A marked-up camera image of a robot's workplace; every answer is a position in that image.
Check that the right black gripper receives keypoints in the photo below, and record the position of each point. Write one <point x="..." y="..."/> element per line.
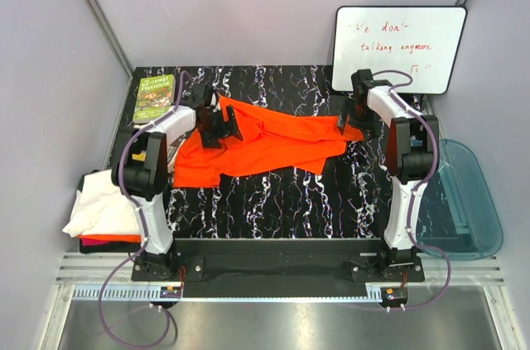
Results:
<point x="372" y="127"/>

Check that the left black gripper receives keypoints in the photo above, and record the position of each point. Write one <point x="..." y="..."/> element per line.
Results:
<point x="227" y="129"/>

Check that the orange t shirt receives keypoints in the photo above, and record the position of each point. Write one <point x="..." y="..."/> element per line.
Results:
<point x="271" y="141"/>
<point x="112" y="238"/>

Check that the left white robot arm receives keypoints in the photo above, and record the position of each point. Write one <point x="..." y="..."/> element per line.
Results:
<point x="139" y="167"/>

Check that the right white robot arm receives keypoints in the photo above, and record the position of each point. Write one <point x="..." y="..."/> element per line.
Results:
<point x="412" y="157"/>

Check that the yellow small book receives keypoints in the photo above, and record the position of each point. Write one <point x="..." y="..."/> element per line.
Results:
<point x="171" y="157"/>

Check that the black marbled table mat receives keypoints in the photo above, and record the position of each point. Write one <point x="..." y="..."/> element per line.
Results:
<point x="350" y="199"/>

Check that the green treehouse book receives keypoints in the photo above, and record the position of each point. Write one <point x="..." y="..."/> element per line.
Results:
<point x="154" y="98"/>

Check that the white dry erase board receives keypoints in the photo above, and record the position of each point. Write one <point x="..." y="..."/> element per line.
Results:
<point x="420" y="41"/>

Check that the teal plastic bin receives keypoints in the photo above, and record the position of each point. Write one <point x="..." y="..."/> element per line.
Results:
<point x="457" y="213"/>

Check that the white folded t shirt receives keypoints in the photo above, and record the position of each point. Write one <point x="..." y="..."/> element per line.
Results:
<point x="100" y="208"/>

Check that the orange folded t shirt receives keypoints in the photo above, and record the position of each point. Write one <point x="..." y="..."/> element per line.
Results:
<point x="112" y="238"/>

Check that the dark folded t shirt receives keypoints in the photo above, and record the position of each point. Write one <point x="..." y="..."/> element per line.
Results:
<point x="88" y="247"/>

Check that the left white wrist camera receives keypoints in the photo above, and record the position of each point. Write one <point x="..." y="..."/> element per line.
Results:
<point x="214" y="103"/>

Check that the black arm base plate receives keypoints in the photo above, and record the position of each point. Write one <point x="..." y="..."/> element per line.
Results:
<point x="361" y="260"/>

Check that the grey cable duct rail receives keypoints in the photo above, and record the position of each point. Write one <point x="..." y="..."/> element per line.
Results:
<point x="154" y="293"/>

